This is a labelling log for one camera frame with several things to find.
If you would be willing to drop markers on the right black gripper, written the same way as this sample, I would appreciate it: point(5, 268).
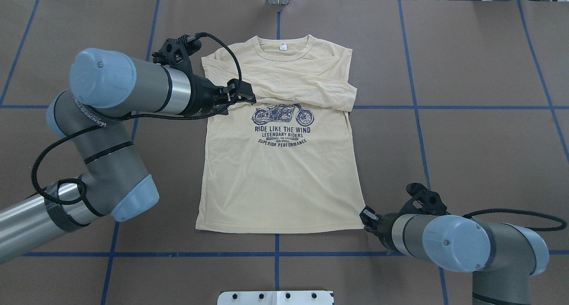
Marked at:
point(386, 225)

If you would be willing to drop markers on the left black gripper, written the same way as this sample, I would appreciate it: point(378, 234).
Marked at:
point(203, 98)

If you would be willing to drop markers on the beige long-sleeve printed shirt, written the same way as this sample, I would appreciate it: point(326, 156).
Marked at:
point(284, 165)

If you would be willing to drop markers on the right silver-grey robot arm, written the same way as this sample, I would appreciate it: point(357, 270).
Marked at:
point(501, 257)

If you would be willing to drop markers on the left silver-grey robot arm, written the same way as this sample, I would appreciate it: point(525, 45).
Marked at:
point(106, 89)

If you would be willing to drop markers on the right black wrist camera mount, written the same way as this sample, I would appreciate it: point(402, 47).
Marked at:
point(423, 202)

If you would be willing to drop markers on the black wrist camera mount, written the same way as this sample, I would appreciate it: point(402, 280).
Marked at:
point(176, 53)
point(423, 202)

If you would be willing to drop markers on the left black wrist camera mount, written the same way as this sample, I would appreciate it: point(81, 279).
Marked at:
point(176, 53)

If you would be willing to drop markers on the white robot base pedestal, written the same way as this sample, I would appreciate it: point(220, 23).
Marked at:
point(291, 297)

